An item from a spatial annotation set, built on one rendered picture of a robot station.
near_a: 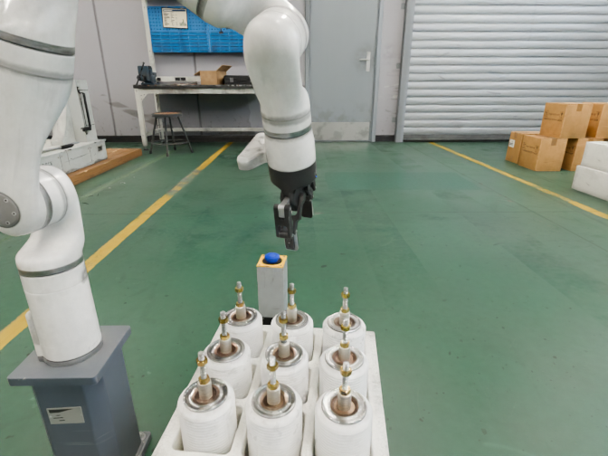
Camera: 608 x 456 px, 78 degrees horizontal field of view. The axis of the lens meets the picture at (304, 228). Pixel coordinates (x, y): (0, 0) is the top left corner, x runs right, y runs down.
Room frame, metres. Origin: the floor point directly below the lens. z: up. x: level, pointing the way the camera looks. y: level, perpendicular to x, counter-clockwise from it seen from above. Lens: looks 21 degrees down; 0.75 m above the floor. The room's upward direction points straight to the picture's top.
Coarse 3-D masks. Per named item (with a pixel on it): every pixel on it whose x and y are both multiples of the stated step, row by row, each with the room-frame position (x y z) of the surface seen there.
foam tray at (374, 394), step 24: (216, 336) 0.76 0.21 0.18; (264, 336) 0.79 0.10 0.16; (312, 360) 0.68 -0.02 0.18; (312, 384) 0.61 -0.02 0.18; (240, 408) 0.55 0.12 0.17; (312, 408) 0.54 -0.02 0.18; (168, 432) 0.49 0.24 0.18; (240, 432) 0.49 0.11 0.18; (312, 432) 0.49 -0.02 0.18; (384, 432) 0.49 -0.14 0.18
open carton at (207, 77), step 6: (222, 66) 4.99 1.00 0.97; (228, 66) 5.15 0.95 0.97; (198, 72) 5.06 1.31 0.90; (204, 72) 5.00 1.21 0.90; (210, 72) 4.98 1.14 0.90; (216, 72) 4.97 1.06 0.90; (222, 72) 5.13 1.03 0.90; (204, 78) 5.00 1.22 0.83; (210, 78) 4.99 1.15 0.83; (216, 78) 4.97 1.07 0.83; (222, 78) 5.12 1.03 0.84; (204, 84) 5.00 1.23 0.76; (210, 84) 4.99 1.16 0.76; (216, 84) 4.97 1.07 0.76; (222, 84) 5.10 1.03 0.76
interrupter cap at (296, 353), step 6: (276, 342) 0.64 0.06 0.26; (294, 342) 0.64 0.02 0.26; (270, 348) 0.62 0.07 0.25; (276, 348) 0.62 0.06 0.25; (294, 348) 0.62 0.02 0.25; (300, 348) 0.62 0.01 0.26; (270, 354) 0.61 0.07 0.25; (276, 354) 0.61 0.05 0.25; (294, 354) 0.61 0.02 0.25; (300, 354) 0.61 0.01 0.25; (276, 360) 0.59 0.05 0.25; (282, 360) 0.59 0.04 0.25; (288, 360) 0.59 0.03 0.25; (294, 360) 0.59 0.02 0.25; (300, 360) 0.59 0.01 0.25; (282, 366) 0.57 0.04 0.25; (288, 366) 0.57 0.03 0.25
